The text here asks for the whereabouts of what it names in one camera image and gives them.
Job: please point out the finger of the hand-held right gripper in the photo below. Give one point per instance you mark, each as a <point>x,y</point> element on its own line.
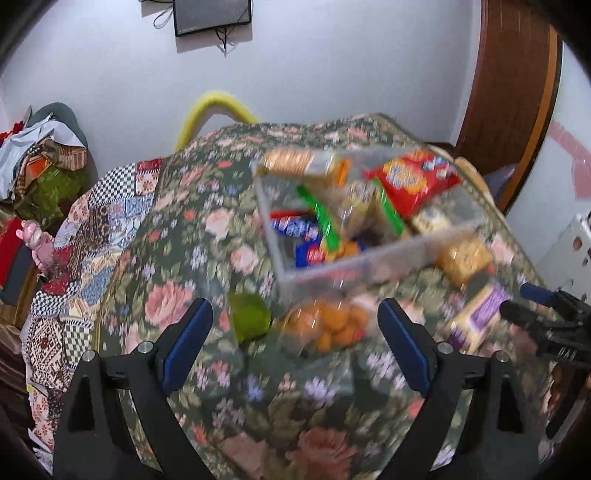
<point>535,293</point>
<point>517,311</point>

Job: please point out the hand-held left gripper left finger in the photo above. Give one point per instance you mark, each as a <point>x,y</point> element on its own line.
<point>189,344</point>

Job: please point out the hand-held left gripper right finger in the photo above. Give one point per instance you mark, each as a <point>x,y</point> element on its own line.
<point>404,344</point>

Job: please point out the purple label snack packet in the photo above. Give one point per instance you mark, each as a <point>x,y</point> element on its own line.
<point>482,311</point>

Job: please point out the yellow snack packet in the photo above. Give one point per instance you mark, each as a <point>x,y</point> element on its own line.
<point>464,261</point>

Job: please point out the bag of orange buns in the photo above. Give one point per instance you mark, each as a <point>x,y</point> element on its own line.
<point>332,325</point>

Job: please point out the clear plastic storage box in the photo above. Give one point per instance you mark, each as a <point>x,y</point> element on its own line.
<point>323,279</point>

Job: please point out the blue chip packet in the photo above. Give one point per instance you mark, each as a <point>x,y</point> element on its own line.
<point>311,254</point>

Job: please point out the bread packet with green ends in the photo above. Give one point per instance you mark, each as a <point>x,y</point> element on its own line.
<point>353,210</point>

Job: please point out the red snack packet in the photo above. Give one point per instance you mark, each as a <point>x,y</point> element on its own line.
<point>411,184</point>

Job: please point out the long biscuit roll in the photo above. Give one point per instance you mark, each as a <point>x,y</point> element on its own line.
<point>295,161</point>

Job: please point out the white perforated box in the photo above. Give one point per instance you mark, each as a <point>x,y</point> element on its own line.
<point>570,254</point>

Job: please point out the green round packet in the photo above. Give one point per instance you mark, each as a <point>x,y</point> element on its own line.
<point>249,318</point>

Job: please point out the floral blanket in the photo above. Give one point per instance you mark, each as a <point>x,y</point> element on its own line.
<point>184,258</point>

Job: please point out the patchwork quilt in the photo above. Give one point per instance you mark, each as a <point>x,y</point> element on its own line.
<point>92,258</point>

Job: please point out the pink band sticker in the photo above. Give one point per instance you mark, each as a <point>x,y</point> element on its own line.
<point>575,152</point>

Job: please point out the pink toy figure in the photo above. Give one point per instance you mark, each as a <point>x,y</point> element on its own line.
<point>39,244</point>

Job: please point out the brown wooden door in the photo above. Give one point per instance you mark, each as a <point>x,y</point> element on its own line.
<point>508,101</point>

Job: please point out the white sliding wardrobe door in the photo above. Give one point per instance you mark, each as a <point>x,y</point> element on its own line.
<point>572,97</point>

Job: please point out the red box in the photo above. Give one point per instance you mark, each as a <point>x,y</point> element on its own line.
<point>9,244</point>

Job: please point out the green patterned cloth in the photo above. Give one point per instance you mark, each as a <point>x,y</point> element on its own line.
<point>51,191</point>

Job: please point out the yellow chair back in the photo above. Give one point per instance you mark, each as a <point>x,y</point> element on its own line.
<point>217,98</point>

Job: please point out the pile of clothes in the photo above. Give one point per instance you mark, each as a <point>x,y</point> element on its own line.
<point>32,147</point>

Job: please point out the grey green chair back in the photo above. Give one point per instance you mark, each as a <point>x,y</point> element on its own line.
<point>64,117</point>

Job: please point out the small black wall monitor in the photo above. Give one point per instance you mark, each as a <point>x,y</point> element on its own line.
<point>212,16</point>

